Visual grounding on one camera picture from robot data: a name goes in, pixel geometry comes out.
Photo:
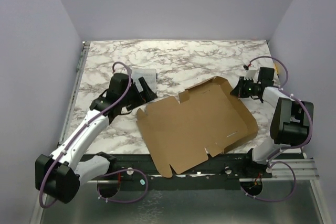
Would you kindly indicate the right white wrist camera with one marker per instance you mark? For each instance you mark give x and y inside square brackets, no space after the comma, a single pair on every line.
[250,72]

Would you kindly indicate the clear plastic screw organizer box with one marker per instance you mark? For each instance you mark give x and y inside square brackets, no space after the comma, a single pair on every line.
[149,74]

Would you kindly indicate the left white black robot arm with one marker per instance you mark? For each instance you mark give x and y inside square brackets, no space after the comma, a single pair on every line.
[61,173]

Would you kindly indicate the aluminium extrusion frame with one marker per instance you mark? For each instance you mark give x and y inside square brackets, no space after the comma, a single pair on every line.
[38,211]

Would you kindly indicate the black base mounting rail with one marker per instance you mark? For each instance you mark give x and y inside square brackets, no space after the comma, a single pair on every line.
[223,171]

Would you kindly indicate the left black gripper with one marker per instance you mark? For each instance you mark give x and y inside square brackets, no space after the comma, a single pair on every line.
[139,99]

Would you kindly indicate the brown cardboard box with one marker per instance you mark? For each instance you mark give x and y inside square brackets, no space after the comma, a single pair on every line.
[204,121]

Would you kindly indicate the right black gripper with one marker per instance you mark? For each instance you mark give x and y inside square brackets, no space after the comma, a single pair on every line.
[238,87]

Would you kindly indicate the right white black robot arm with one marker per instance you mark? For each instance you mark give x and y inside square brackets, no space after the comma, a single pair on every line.
[291,125]

